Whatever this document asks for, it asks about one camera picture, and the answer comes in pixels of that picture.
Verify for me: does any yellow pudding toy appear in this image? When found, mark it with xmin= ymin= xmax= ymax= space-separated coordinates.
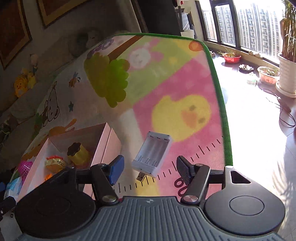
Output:
xmin=67 ymin=142 xmax=90 ymax=166

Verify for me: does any white battery charger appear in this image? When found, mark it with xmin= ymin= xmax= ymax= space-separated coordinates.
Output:
xmin=132 ymin=132 xmax=173 ymax=182

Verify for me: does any pink plastic strainer scoop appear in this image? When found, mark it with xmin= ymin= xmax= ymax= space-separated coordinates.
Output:
xmin=18 ymin=161 xmax=33 ymax=183

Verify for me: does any blue white wipes packet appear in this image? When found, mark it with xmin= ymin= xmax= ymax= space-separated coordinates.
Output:
xmin=4 ymin=177 xmax=23 ymax=201

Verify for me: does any orange plastic toy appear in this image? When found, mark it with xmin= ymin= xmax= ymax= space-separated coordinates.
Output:
xmin=44 ymin=173 xmax=53 ymax=181

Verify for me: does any pink cardboard box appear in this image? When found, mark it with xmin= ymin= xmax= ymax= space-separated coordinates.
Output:
xmin=18 ymin=120 xmax=121 ymax=200

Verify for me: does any colourful cartoon play mat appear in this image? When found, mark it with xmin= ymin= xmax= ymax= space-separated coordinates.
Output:
xmin=22 ymin=34 xmax=233 ymax=197

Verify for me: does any small yellow duck plush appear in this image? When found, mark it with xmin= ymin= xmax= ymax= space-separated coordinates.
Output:
xmin=21 ymin=68 xmax=37 ymax=89

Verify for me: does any red flower pot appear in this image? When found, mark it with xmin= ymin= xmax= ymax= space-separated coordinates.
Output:
xmin=222 ymin=53 xmax=241 ymax=64

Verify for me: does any pink flower pot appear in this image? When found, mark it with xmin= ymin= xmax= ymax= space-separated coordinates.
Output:
xmin=257 ymin=66 xmax=280 ymax=85

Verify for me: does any yellow tiger plush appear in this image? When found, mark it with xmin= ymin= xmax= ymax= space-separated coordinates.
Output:
xmin=14 ymin=74 xmax=28 ymax=98

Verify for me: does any white ribbed plant pot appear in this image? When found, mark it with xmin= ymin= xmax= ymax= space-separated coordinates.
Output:
xmin=275 ymin=54 xmax=296 ymax=98

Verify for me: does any grey neck pillow plush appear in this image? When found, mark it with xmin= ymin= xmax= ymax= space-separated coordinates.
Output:
xmin=68 ymin=29 xmax=101 ymax=58

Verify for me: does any pink doll figure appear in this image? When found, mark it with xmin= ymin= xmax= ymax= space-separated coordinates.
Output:
xmin=30 ymin=54 xmax=38 ymax=75

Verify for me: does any framed picture left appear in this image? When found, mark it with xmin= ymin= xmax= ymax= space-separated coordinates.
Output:
xmin=0 ymin=0 xmax=32 ymax=69

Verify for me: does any framed picture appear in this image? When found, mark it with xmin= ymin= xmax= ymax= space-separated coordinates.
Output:
xmin=36 ymin=0 xmax=87 ymax=28
xmin=0 ymin=0 xmax=32 ymax=69

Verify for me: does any framed picture middle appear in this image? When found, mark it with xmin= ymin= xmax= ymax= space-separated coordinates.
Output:
xmin=36 ymin=0 xmax=87 ymax=28

